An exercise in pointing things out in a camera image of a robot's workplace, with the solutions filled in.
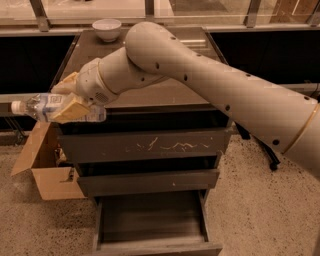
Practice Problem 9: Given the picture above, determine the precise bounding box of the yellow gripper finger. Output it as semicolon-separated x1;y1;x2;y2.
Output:
51;93;90;124
51;72;78;94

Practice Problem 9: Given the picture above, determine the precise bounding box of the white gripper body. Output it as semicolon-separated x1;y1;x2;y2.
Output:
76;58;118;106

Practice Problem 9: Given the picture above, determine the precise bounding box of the clear plastic water bottle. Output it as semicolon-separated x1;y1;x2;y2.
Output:
11;93;107;123

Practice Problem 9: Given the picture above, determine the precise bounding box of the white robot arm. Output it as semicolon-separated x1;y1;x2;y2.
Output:
52;22;320;177

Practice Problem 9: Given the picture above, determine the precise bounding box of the top cabinet drawer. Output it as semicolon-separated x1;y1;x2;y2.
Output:
58;110;231;163

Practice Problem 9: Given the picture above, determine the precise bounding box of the cabinet drawer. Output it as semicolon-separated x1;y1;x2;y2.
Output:
58;110;231;163
77;156;219;197
90;191;222;256

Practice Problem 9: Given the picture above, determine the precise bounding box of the dark brown drawer cabinet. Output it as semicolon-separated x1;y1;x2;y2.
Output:
45;26;245;256

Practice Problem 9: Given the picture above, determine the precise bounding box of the middle cabinet drawer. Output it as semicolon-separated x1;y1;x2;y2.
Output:
77;156;219;197

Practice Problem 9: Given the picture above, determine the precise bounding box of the bottom cabinet drawer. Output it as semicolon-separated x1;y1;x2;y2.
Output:
90;191;222;256

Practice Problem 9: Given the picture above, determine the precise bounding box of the open cardboard box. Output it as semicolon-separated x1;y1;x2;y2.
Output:
11;122;85;200

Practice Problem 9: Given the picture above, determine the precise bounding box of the white ceramic bowl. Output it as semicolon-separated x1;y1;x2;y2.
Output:
92;19;122;42

